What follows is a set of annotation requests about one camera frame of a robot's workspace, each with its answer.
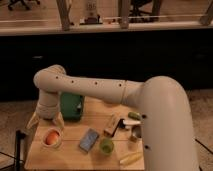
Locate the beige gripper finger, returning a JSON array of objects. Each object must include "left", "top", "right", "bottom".
[
  {"left": 26, "top": 113, "right": 39, "bottom": 129},
  {"left": 53, "top": 113, "right": 64, "bottom": 130}
]

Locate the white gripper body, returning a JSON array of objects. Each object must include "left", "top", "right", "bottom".
[{"left": 35, "top": 102, "right": 60, "bottom": 119}]

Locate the orange apple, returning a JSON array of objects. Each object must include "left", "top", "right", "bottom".
[{"left": 45, "top": 131, "right": 59, "bottom": 145}]

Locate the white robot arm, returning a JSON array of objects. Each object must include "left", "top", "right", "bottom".
[{"left": 27, "top": 65, "right": 199, "bottom": 171}]

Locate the white paper cup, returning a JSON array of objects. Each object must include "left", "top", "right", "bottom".
[{"left": 42, "top": 129, "right": 62, "bottom": 148}]

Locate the green plastic cup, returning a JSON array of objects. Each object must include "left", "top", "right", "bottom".
[{"left": 99, "top": 138, "right": 114, "bottom": 155}]

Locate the metal cup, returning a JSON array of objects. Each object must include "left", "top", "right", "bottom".
[{"left": 129, "top": 125, "right": 142, "bottom": 142}]

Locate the green plastic tray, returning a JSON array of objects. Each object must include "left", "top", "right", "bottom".
[{"left": 60, "top": 92, "right": 84, "bottom": 121}]

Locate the black stand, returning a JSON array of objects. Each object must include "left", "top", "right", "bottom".
[{"left": 14, "top": 130, "right": 26, "bottom": 171}]

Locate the blue sponge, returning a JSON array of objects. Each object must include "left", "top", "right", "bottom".
[{"left": 79, "top": 129, "right": 99, "bottom": 152}]

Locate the small wooden block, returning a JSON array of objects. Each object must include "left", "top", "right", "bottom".
[{"left": 104, "top": 115, "right": 120, "bottom": 136}]

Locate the black and white brush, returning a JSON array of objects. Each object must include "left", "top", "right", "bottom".
[{"left": 111, "top": 118, "right": 142, "bottom": 138}]

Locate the green cucumber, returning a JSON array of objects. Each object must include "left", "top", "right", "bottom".
[{"left": 128, "top": 112, "right": 141, "bottom": 120}]

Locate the yellow banana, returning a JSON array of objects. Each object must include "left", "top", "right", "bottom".
[{"left": 119, "top": 152, "right": 143, "bottom": 165}]

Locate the black cable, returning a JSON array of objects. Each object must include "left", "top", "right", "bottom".
[{"left": 195, "top": 138, "right": 213, "bottom": 156}]

